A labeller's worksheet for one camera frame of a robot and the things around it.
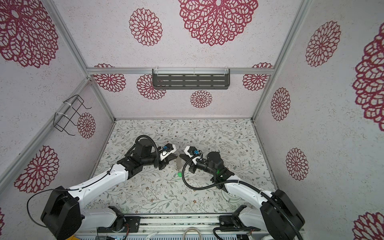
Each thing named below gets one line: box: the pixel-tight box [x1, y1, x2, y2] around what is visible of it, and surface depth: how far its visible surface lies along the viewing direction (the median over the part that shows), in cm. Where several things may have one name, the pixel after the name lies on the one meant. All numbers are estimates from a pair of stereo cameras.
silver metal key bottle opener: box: [175, 155, 185, 171], surface depth 80 cm
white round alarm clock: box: [221, 189, 245, 203], surface depth 81 cm
